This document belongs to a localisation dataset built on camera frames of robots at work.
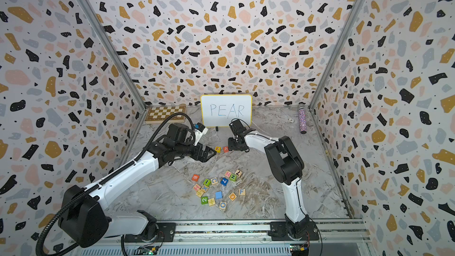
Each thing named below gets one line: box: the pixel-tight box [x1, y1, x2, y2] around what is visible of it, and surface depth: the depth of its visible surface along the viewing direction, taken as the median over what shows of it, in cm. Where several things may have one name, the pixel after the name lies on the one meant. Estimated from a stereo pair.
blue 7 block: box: [220, 177, 230, 187], surface depth 89 cm
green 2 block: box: [201, 196, 209, 205], surface depth 83 cm
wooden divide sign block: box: [195, 189, 206, 198], surface depth 85 cm
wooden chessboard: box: [144, 105, 187, 123], surface depth 118 cm
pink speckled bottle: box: [298, 101, 308, 134], surface depth 115 cm
